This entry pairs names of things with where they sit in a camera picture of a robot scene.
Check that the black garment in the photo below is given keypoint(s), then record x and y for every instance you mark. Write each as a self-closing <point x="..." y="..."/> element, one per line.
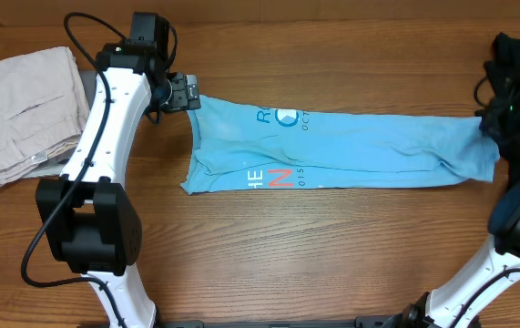
<point x="503" y="74"/>

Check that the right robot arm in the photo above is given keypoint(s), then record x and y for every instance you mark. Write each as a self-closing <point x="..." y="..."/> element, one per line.
<point x="492" y="270"/>

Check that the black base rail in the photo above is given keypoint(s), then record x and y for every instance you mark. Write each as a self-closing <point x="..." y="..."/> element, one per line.
<point x="278" y="324"/>

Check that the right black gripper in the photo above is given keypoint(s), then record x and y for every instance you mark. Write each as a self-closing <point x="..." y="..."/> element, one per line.
<point x="490" y="123"/>

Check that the folded beige trousers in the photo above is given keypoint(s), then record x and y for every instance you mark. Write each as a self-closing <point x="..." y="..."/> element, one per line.
<point x="43" y="110"/>

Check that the light blue t-shirt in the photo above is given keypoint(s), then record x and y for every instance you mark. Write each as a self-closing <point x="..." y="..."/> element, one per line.
<point x="246" y="147"/>

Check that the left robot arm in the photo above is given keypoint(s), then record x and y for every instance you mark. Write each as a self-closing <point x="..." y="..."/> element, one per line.
<point x="90" y="232"/>

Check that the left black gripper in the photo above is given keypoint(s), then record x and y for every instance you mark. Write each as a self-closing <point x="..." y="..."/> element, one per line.
<point x="179" y="100"/>

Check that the folded grey garment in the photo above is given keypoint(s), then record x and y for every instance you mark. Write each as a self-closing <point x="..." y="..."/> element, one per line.
<point x="53" y="166"/>

